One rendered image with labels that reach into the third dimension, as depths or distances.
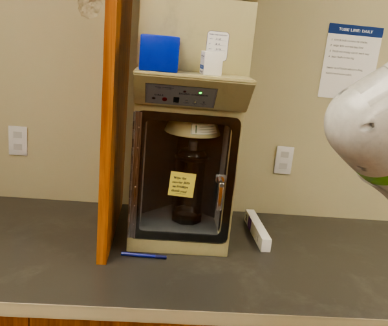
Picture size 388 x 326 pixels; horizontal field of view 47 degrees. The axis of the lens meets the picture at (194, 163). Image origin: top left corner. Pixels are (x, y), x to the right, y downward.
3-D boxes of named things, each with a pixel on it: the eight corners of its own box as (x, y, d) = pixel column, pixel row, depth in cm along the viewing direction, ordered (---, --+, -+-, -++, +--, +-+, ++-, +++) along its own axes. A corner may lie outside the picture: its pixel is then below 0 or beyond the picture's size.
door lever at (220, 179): (221, 205, 137) (213, 205, 137) (224, 176, 134) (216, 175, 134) (223, 212, 132) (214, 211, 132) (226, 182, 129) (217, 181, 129)
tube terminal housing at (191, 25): (131, 219, 165) (144, -3, 144) (218, 224, 167) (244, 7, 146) (125, 251, 141) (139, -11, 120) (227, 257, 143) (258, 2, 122)
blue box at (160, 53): (140, 66, 125) (142, 33, 122) (176, 70, 125) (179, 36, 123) (138, 70, 115) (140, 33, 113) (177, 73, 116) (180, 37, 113)
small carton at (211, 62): (199, 72, 123) (201, 50, 122) (216, 74, 124) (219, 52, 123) (202, 74, 119) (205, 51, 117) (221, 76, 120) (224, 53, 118)
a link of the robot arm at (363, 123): (421, 101, 58) (370, 48, 66) (337, 159, 62) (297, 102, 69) (446, 157, 71) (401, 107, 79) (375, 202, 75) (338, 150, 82)
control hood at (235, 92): (133, 102, 128) (135, 66, 125) (245, 111, 131) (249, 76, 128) (130, 108, 117) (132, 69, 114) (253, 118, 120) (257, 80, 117)
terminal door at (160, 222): (129, 237, 139) (136, 109, 128) (226, 243, 141) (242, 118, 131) (129, 238, 138) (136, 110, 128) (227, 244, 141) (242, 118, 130)
